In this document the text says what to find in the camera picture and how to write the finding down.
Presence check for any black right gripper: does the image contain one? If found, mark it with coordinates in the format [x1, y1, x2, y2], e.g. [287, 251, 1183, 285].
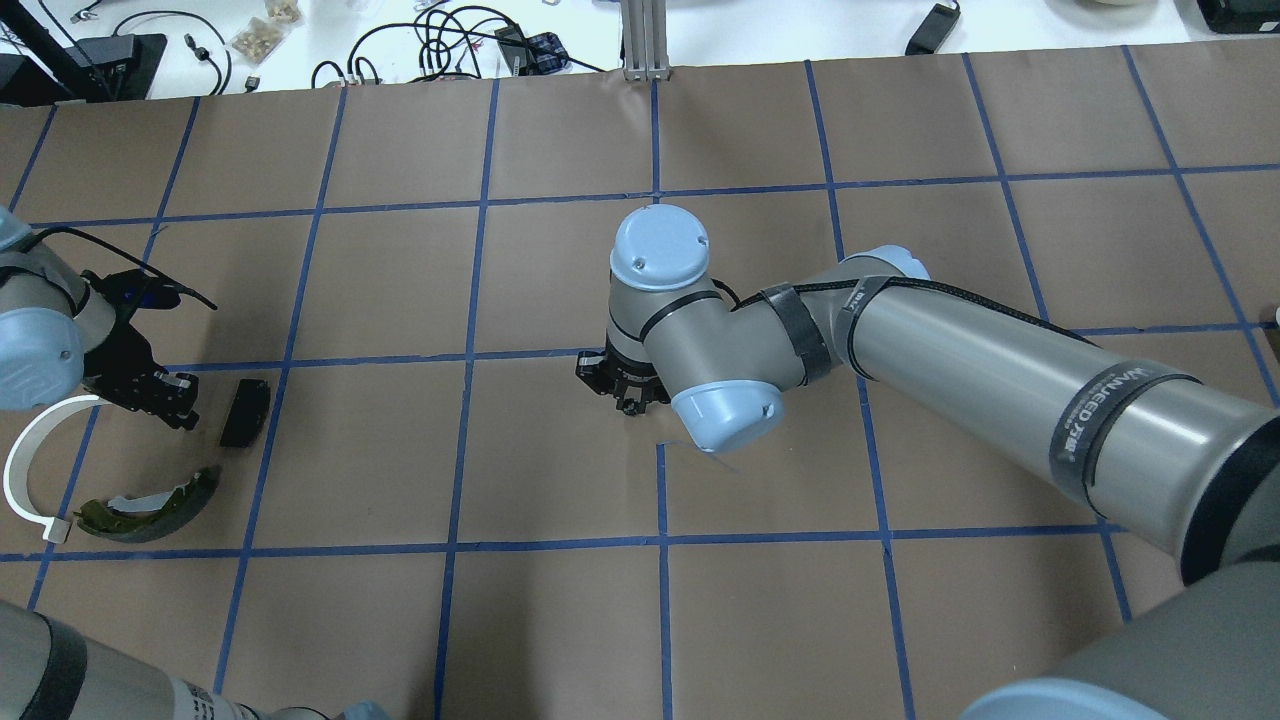
[575, 342, 672, 416]

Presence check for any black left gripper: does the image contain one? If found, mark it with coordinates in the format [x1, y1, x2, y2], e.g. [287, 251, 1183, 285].
[81, 300, 198, 430]

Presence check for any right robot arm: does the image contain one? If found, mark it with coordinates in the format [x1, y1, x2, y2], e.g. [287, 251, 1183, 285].
[575, 204, 1279, 719]

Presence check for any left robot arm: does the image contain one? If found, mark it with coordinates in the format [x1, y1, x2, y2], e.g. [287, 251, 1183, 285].
[1, 209, 215, 430]

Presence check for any black brake pad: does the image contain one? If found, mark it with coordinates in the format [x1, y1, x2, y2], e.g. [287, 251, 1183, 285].
[219, 378, 273, 448]

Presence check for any green brake shoe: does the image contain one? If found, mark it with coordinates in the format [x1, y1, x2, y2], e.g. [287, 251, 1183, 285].
[73, 465, 221, 544]

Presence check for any blue patterned small object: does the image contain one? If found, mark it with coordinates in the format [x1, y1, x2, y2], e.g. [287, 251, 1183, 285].
[525, 32, 572, 76]

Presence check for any bag of small parts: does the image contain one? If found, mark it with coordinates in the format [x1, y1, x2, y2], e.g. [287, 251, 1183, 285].
[227, 1, 305, 67]

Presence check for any black power adapter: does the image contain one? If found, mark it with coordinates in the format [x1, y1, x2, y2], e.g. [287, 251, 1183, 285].
[904, 1, 963, 56]

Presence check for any black device at corner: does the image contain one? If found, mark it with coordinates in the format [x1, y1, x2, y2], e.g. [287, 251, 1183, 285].
[1196, 0, 1279, 35]

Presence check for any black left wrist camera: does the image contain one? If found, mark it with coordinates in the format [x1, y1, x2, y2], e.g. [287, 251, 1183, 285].
[81, 269, 180, 311]

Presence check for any white curved plastic bracket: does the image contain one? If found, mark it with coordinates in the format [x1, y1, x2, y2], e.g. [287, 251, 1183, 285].
[3, 395, 108, 544]

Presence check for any aluminium extrusion post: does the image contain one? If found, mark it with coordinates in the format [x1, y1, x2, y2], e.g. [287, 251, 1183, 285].
[618, 0, 671, 82]

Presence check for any black cable bundle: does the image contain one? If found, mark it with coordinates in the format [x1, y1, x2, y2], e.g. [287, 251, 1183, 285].
[310, 0, 607, 88]

